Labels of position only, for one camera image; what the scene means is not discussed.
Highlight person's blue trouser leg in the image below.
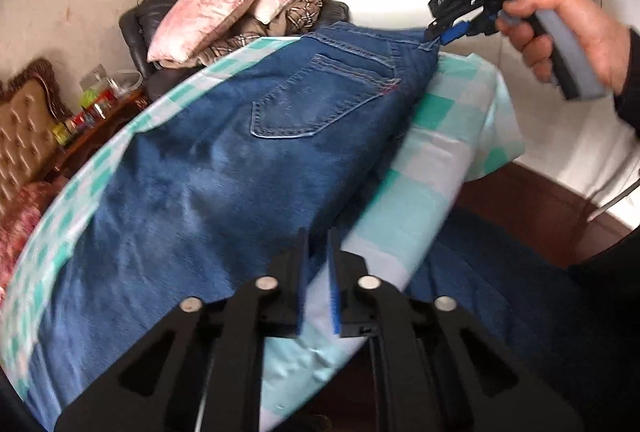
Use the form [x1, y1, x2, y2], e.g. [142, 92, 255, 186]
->
[407, 207, 601, 393]

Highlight black leather chair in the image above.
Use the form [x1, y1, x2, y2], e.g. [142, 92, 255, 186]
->
[119, 0, 351, 100]

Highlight person's right forearm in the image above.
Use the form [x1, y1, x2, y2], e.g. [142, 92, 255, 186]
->
[612, 27, 640, 135]

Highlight person's black jacket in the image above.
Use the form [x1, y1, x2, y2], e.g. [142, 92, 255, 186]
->
[567, 222, 640, 432]

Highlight red floral blanket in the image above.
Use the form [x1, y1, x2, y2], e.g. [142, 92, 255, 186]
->
[0, 177, 68, 293]

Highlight tufted tan headboard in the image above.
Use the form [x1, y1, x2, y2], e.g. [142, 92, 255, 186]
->
[0, 58, 73, 218]

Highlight red tin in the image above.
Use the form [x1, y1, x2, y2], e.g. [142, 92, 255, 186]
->
[92, 93, 119, 115]

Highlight dark wooden nightstand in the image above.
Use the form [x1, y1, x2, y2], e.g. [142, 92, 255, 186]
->
[42, 89, 151, 183]

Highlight brown plaid blanket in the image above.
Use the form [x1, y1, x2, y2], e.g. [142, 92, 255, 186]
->
[192, 0, 323, 68]

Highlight teal checked cloth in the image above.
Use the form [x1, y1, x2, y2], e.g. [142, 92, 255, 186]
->
[0, 34, 526, 432]

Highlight person's right hand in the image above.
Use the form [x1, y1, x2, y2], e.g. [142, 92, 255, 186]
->
[497, 0, 632, 97]

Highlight large pink floral pillow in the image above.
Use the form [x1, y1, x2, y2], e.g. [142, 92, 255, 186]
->
[146, 0, 297, 64]

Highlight blue denim pants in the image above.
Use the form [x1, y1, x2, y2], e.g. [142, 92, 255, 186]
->
[22, 22, 443, 432]

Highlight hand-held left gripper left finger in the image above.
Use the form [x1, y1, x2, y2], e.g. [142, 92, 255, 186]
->
[54, 227, 311, 432]

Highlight grey cable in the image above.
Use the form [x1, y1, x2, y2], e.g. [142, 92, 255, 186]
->
[585, 177, 640, 224]

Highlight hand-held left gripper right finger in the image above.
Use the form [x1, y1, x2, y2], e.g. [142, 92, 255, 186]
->
[326, 228, 586, 432]

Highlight grey wall outlet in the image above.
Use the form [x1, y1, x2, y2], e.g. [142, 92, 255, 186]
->
[80, 64, 111, 91]

